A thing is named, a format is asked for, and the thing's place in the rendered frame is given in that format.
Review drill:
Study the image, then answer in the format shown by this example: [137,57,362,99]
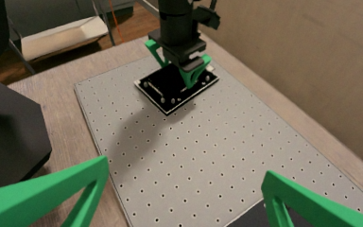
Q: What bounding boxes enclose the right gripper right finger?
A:
[261,170,363,227]

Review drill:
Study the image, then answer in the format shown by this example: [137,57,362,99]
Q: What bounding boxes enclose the white label sign with black border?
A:
[206,64,215,71]

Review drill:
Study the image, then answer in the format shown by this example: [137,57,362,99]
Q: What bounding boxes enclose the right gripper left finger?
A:
[0,155,109,227]

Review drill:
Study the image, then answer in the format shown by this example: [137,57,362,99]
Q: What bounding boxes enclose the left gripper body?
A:
[147,5,220,73]

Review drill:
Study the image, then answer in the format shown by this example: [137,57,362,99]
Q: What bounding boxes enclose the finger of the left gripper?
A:
[180,54,212,89]
[145,40,169,68]

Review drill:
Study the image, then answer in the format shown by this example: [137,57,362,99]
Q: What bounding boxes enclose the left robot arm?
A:
[0,0,220,56]

